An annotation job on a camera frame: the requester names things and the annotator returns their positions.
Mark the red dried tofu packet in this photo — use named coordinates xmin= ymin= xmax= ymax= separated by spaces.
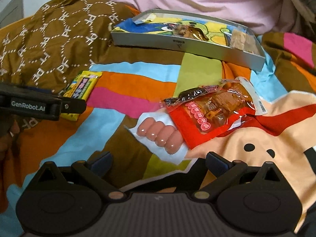
xmin=161 ymin=76 xmax=267 ymax=149

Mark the yellow green biscuit packet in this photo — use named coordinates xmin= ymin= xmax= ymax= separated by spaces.
xmin=60 ymin=71 xmax=102 ymax=121

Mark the pink sausage pack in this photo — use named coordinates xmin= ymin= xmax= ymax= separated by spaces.
xmin=124 ymin=110 xmax=189 ymax=165

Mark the orange rice cracker bar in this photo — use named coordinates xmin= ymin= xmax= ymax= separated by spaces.
xmin=229 ymin=29 xmax=260 ymax=55

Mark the red nut snack packet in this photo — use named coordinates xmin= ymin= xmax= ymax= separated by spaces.
xmin=166 ymin=24 xmax=209 ymax=42

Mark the dark jerky packet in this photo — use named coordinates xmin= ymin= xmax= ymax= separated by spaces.
xmin=160 ymin=85 xmax=219 ymax=107

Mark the brown PF pillow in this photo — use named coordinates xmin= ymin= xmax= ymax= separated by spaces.
xmin=1 ymin=0 xmax=138 ymax=93

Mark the colourful cartoon blanket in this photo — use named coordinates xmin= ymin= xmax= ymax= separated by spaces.
xmin=1 ymin=32 xmax=315 ymax=236

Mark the grey tray with cartoon liner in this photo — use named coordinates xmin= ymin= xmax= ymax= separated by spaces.
xmin=110 ymin=9 xmax=266 ymax=71

